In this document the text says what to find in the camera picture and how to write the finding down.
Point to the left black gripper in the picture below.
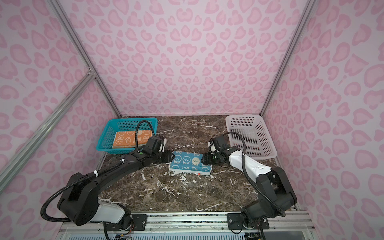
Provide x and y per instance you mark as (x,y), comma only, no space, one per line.
(169,156)

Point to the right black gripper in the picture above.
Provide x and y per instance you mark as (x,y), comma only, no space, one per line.
(207,159)

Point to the blue patterned towel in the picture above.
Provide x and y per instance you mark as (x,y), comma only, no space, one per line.
(189,163)

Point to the white plastic basket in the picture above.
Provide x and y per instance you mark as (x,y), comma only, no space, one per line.
(254,131)

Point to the orange patterned towel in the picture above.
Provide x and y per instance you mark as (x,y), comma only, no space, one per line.
(127,139)

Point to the teal plastic basket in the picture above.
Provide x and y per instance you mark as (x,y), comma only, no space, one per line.
(105,143)

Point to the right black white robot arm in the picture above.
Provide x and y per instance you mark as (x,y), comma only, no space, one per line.
(275,193)

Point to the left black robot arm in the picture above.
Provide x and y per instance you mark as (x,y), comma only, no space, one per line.
(80,202)

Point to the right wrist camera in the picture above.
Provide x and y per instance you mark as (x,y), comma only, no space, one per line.
(218,144)

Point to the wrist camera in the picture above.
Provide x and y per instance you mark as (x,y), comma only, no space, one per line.
(218,144)
(155,144)

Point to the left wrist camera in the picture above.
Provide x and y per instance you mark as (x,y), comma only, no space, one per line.
(155,144)

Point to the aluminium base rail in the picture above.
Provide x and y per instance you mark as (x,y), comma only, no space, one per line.
(296,225)

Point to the aluminium frame post left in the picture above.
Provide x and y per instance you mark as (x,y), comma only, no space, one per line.
(79,46)

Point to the aluminium frame post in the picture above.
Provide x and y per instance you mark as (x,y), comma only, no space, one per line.
(79,46)
(307,13)

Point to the aluminium frame strut left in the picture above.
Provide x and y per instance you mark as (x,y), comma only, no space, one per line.
(19,160)

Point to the aluminium frame post right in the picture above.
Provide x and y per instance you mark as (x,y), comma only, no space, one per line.
(307,13)

